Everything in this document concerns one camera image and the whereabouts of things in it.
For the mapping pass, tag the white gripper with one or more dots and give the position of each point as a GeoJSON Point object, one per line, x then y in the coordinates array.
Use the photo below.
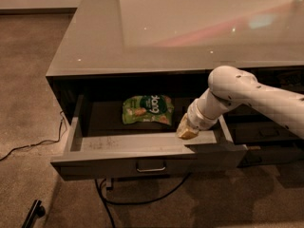
{"type": "Point", "coordinates": [197, 119]}

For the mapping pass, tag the grey drawer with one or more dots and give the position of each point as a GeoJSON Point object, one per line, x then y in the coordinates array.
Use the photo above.
{"type": "Point", "coordinates": [257, 130]}
{"type": "Point", "coordinates": [273, 153]}
{"type": "Point", "coordinates": [99, 145]}

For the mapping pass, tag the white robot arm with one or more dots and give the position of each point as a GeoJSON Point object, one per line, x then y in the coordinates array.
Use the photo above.
{"type": "Point", "coordinates": [229, 87]}

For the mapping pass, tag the grey glass-top drawer cabinet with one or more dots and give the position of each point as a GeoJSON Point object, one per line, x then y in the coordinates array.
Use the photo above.
{"type": "Point", "coordinates": [116, 49]}

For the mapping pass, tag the green snack bag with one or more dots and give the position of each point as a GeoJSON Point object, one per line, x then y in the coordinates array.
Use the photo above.
{"type": "Point", "coordinates": [148, 109]}

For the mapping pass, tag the metal cabinet leg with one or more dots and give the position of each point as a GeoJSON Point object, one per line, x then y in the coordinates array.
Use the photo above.
{"type": "Point", "coordinates": [109, 184]}

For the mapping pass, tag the black bar object on floor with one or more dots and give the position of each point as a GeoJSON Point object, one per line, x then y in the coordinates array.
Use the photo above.
{"type": "Point", "coordinates": [36, 211]}

